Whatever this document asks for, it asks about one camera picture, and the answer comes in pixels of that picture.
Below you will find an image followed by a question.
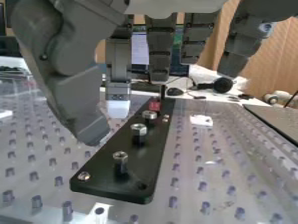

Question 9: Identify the white desk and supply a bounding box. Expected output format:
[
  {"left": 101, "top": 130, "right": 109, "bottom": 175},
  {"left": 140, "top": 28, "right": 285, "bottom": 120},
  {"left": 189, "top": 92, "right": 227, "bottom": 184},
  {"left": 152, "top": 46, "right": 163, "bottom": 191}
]
[{"left": 131, "top": 63, "right": 268, "bottom": 108}]

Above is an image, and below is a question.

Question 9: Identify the thin stick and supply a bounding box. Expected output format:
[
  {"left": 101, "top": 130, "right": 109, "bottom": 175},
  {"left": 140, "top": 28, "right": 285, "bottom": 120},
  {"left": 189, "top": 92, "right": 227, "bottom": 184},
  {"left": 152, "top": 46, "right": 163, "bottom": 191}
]
[{"left": 159, "top": 84, "right": 168, "bottom": 101}]

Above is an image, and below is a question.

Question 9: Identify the large steel nut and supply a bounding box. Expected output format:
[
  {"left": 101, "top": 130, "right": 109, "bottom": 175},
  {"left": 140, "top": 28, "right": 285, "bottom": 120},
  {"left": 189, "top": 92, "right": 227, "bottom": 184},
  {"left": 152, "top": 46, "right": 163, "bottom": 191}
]
[{"left": 141, "top": 110, "right": 160, "bottom": 127}]

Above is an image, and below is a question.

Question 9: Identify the small steel nut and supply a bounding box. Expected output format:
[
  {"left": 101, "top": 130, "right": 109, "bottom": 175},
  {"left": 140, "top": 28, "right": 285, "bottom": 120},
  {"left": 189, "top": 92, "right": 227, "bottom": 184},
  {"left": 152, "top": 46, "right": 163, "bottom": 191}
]
[{"left": 111, "top": 150, "right": 131, "bottom": 176}]

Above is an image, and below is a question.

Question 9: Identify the large square metal plate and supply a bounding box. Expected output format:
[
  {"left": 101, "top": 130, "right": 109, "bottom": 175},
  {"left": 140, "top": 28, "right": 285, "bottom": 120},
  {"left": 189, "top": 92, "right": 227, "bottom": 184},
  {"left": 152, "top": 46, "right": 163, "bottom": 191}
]
[{"left": 189, "top": 114, "right": 215, "bottom": 128}]

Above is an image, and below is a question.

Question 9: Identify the clear box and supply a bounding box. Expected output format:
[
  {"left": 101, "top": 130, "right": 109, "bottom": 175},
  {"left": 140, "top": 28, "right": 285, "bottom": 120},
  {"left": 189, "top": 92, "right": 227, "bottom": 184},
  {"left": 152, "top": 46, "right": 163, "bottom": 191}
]
[{"left": 0, "top": 71, "right": 298, "bottom": 224}]

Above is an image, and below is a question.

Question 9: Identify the medium steel nut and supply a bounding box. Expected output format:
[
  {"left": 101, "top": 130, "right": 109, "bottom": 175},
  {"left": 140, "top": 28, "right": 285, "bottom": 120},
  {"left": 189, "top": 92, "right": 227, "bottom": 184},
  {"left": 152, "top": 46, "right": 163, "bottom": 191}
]
[{"left": 129, "top": 122, "right": 149, "bottom": 146}]

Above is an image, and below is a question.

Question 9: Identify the computer mouse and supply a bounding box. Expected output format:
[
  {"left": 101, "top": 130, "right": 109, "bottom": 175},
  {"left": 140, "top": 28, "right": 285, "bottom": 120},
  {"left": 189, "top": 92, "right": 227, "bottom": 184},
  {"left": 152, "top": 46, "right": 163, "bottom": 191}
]
[{"left": 167, "top": 87, "right": 185, "bottom": 97}]

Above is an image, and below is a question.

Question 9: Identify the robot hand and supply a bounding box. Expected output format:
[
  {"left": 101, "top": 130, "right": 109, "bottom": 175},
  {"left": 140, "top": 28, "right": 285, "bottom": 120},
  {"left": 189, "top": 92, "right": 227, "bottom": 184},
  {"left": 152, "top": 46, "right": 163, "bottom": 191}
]
[{"left": 6, "top": 0, "right": 298, "bottom": 147}]

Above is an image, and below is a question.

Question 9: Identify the black plate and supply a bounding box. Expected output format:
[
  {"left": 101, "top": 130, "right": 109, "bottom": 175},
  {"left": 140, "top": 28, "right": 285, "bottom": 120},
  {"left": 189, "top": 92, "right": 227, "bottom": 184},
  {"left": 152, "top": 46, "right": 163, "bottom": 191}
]
[{"left": 68, "top": 95, "right": 177, "bottom": 205}]

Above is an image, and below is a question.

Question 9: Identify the computer screen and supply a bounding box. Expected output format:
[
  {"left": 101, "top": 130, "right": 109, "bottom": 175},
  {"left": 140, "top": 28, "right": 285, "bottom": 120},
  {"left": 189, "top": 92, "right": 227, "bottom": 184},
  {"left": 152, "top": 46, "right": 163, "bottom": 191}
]
[{"left": 129, "top": 25, "right": 193, "bottom": 76}]

